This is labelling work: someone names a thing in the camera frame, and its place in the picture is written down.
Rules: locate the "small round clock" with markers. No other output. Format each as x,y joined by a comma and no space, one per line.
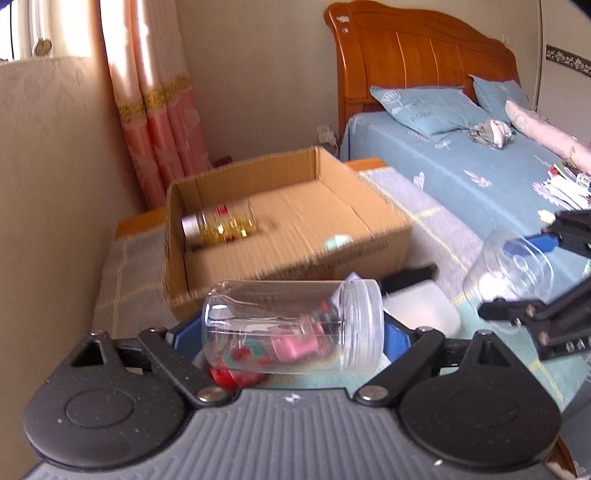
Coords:
43,47

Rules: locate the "cardboard box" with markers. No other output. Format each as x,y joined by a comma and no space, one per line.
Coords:
323,207

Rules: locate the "crumpled grey cloth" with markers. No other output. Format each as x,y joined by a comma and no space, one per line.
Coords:
489,134

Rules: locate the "window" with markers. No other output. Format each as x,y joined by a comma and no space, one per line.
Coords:
27,23

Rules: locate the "red toy car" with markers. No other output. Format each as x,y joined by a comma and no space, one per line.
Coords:
235,377

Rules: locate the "white wall socket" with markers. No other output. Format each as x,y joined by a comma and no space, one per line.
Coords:
327,133

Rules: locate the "capsule bottle with silver cap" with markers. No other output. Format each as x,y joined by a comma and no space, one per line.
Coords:
221,224

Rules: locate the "large blue pillow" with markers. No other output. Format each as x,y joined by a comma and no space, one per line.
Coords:
425,108

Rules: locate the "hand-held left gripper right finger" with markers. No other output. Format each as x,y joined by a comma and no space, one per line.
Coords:
396,341

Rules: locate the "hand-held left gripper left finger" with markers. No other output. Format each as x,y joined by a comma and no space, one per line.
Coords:
187,334

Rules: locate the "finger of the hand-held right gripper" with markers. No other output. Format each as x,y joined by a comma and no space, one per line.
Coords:
512,308
535,242

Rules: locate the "blue leaf-print bed sheet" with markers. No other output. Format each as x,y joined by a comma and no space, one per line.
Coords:
461,161

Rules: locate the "stack of books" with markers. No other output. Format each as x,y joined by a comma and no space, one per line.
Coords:
572,184

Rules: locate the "pink pillow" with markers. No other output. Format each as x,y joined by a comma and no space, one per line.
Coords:
545,127

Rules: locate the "small blue pillow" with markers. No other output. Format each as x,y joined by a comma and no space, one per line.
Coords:
498,94

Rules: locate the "clear plastic cup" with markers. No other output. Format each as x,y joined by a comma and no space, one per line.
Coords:
494,272

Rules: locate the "white plastic bottle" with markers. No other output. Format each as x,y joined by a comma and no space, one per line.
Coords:
425,309

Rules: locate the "clear plastic jar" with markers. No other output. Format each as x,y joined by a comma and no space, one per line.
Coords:
277,304

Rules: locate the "wooden bed headboard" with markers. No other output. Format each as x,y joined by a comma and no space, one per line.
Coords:
415,50

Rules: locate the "small cream object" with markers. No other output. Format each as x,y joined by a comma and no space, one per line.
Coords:
545,216

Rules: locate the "pink curtain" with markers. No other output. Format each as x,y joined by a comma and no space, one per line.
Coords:
157,106

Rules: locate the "wooden table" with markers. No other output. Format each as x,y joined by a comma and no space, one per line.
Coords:
138,221

